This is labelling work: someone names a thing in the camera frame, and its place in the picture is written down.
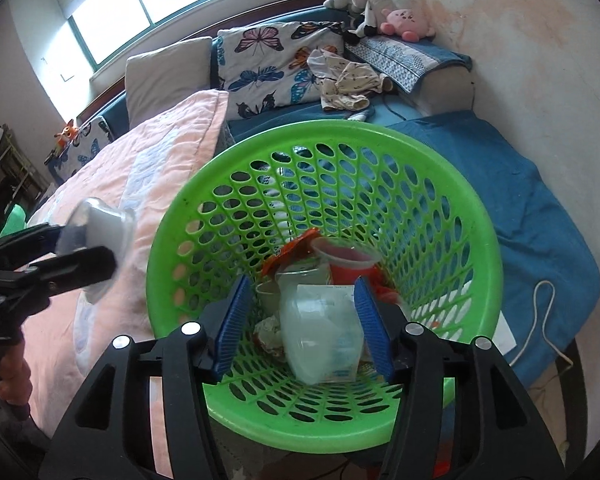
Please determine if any clear plastic container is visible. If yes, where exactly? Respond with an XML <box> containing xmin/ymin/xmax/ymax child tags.
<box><xmin>275</xmin><ymin>266</ymin><xmax>368</xmax><ymax>386</ymax></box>

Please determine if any red bag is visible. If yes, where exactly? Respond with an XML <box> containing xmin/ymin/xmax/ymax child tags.
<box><xmin>432</xmin><ymin>435</ymin><xmax>463</xmax><ymax>480</ymax></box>

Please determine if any person's left hand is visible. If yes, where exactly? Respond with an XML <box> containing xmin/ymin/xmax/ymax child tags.
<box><xmin>0</xmin><ymin>344</ymin><xmax>34</xmax><ymax>410</ymax></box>

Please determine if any white cable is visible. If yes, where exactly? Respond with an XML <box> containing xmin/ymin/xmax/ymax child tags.
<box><xmin>510</xmin><ymin>280</ymin><xmax>556</xmax><ymax>366</ymax></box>

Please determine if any white baby garment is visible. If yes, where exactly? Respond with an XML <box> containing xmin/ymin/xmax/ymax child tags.
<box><xmin>306</xmin><ymin>49</ymin><xmax>346</xmax><ymax>91</ymax></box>

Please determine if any white paper card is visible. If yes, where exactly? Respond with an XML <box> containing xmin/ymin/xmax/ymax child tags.
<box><xmin>497</xmin><ymin>310</ymin><xmax>517</xmax><ymax>356</ymax></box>

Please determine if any blue patterned towel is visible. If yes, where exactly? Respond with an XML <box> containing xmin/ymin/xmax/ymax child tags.
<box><xmin>344</xmin><ymin>35</ymin><xmax>473</xmax><ymax>95</ymax></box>

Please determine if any black white cow plush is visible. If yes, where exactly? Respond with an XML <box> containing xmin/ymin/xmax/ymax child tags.
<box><xmin>342</xmin><ymin>0</ymin><xmax>396</xmax><ymax>43</ymax></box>

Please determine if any green plastic bag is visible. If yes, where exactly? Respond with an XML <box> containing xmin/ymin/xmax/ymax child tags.
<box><xmin>0</xmin><ymin>205</ymin><xmax>32</xmax><ymax>241</ymax></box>

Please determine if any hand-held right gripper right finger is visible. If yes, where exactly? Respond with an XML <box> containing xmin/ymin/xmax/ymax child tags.
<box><xmin>352</xmin><ymin>275</ymin><xmax>568</xmax><ymax>480</ymax></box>

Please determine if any black cable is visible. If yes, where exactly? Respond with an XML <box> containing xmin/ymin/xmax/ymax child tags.
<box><xmin>379</xmin><ymin>89</ymin><xmax>422</xmax><ymax>117</ymax></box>

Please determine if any cluttered metal rack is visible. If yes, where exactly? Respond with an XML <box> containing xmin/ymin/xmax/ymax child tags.
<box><xmin>0</xmin><ymin>125</ymin><xmax>51</xmax><ymax>211</ymax></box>

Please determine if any orange fox plush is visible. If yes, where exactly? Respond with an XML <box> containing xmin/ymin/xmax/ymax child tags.
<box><xmin>54</xmin><ymin>119</ymin><xmax>78</xmax><ymax>151</ymax></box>

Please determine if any orange snack wrapper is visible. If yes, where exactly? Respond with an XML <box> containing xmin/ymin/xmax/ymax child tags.
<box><xmin>261</xmin><ymin>229</ymin><xmax>323</xmax><ymax>276</ymax></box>

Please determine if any clear plastic cup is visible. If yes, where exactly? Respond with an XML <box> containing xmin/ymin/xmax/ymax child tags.
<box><xmin>60</xmin><ymin>197</ymin><xmax>136</xmax><ymax>306</ymax></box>

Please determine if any small butterfly print pillow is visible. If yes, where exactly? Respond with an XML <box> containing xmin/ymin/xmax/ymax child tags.
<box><xmin>50</xmin><ymin>115</ymin><xmax>113</xmax><ymax>181</ymax></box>

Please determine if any pink round plush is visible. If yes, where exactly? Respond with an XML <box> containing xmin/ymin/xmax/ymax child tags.
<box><xmin>380</xmin><ymin>7</ymin><xmax>437</xmax><ymax>42</ymax></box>

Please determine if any cream patterned baby garment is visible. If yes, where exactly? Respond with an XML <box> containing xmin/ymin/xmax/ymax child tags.
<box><xmin>320</xmin><ymin>60</ymin><xmax>393</xmax><ymax>112</ymax></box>

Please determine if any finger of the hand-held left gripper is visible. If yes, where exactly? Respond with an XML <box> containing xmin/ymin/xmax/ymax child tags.
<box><xmin>0</xmin><ymin>224</ymin><xmax>67</xmax><ymax>269</ymax></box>
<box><xmin>27</xmin><ymin>246</ymin><xmax>118</xmax><ymax>296</ymax></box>

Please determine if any crumpled paper ball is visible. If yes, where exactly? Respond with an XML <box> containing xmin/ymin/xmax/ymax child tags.
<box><xmin>252</xmin><ymin>316</ymin><xmax>286</xmax><ymax>356</ymax></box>

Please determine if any green plastic basket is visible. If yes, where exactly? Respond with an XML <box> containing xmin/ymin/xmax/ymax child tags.
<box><xmin>146</xmin><ymin>119</ymin><xmax>505</xmax><ymax>450</ymax></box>

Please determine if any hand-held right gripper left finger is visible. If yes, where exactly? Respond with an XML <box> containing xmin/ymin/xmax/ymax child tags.
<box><xmin>40</xmin><ymin>275</ymin><xmax>255</xmax><ymax>480</ymax></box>

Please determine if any red printed plastic cup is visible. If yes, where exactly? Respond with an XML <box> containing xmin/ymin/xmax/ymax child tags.
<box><xmin>310</xmin><ymin>237</ymin><xmax>381</xmax><ymax>286</ymax></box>

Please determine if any pink quilt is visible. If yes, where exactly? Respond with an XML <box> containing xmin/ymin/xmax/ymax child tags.
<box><xmin>17</xmin><ymin>89</ymin><xmax>231</xmax><ymax>480</ymax></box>

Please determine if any beige pillow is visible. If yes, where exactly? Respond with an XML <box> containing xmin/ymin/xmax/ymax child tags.
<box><xmin>125</xmin><ymin>36</ymin><xmax>216</xmax><ymax>111</ymax></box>

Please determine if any grey bolster cushion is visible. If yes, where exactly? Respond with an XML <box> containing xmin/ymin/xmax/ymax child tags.
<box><xmin>412</xmin><ymin>65</ymin><xmax>476</xmax><ymax>116</ymax></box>

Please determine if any large butterfly print pillow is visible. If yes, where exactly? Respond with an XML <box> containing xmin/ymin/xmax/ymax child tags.
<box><xmin>216</xmin><ymin>20</ymin><xmax>346</xmax><ymax>121</ymax></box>

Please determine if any small beige cup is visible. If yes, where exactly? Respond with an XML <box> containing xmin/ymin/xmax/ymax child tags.
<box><xmin>254</xmin><ymin>280</ymin><xmax>282</xmax><ymax>313</ymax></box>

